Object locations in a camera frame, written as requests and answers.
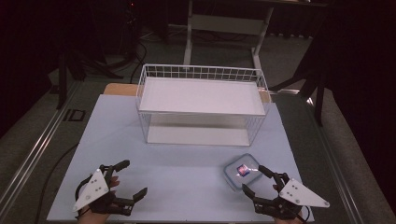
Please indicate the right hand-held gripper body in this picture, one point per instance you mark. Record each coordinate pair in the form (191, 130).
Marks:
(299, 194)

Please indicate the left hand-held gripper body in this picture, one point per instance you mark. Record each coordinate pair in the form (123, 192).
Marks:
(93, 189)

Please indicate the person's left hand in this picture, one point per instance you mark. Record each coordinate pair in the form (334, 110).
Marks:
(114, 182)

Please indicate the person's right hand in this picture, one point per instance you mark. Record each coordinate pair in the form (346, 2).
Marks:
(276, 188)

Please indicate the light blue table mat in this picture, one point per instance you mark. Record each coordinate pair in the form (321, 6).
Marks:
(186, 174)

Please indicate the black floor stand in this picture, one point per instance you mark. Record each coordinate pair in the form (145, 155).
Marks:
(77, 67)
(313, 77)

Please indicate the metal floor rail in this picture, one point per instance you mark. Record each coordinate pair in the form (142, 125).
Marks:
(34, 149)
(334, 161)

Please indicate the white metal table frame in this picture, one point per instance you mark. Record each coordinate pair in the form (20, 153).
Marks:
(227, 25)

